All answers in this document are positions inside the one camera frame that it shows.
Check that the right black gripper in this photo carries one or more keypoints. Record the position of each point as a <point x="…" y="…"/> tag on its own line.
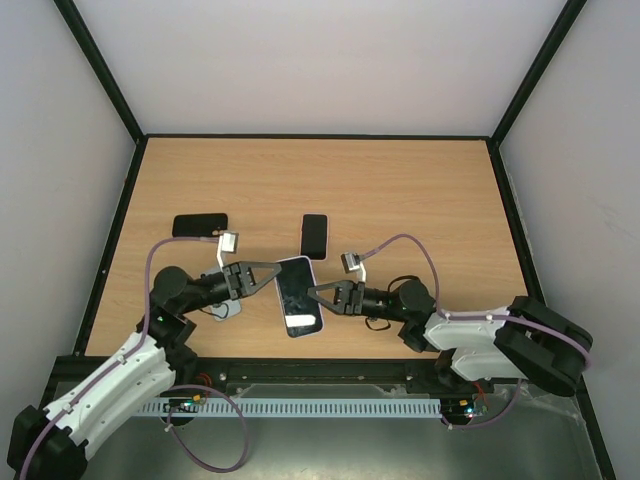
<point x="357" y="297"/>

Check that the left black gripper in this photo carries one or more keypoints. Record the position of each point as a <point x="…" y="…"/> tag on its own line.
<point x="240" y="279"/>

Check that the magenta smartphone black screen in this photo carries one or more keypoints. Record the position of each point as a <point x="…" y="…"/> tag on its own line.
<point x="314" y="236"/>

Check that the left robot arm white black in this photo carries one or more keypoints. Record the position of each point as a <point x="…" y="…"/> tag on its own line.
<point x="58" y="440"/>

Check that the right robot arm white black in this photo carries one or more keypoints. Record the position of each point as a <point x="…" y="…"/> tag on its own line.
<point x="524" y="340"/>

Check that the black phone case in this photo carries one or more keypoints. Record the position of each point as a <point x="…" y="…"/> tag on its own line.
<point x="199" y="225"/>

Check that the light blue smartphone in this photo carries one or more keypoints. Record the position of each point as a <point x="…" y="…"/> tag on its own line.
<point x="225" y="310"/>

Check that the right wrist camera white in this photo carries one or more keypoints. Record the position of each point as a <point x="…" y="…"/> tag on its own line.
<point x="353" y="264"/>

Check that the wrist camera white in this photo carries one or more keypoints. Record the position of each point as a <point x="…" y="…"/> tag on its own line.
<point x="353" y="264"/>
<point x="227" y="244"/>

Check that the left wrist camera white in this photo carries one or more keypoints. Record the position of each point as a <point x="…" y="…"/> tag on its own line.
<point x="227" y="244"/>

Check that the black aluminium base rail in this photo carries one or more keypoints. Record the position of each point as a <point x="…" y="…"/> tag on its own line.
<point x="325" y="372"/>

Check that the white slotted cable duct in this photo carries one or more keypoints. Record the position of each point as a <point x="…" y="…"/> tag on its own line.
<point x="295" y="408"/>

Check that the black enclosure frame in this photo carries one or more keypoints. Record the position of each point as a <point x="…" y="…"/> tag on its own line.
<point x="560" y="29"/>

